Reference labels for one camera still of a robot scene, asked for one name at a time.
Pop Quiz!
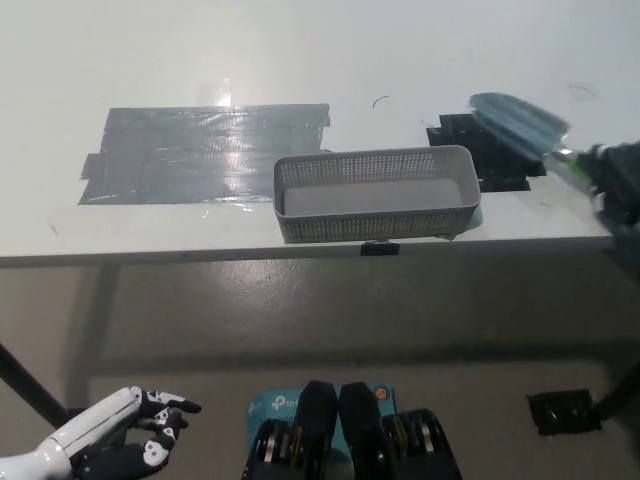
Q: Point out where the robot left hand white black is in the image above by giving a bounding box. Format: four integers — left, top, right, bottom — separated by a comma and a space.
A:
37, 384, 203, 480

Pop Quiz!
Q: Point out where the robot right hand white black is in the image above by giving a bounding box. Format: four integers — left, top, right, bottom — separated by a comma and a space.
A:
574, 142, 640, 236

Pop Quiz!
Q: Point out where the garden trowel green black handle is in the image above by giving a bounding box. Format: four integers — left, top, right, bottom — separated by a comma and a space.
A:
467, 92, 601, 191

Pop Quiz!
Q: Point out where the black table leg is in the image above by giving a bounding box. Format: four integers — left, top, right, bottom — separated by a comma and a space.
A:
0, 342, 69, 429
594, 359, 640, 421

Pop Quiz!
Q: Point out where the black tape patch on table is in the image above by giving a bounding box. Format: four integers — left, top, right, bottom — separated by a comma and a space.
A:
425, 113, 547, 194

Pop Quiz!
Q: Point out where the teal tp-link box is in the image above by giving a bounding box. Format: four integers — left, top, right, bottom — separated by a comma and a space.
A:
248, 383, 399, 456

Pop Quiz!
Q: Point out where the grey perforated plastic basket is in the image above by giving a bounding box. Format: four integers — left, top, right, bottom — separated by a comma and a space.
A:
273, 144, 484, 245

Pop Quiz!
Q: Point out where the small black tape at edge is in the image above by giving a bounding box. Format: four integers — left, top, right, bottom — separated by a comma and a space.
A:
360, 240, 400, 258

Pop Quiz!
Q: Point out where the grey duct tape patch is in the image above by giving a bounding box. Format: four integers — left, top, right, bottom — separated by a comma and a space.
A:
77, 103, 334, 205

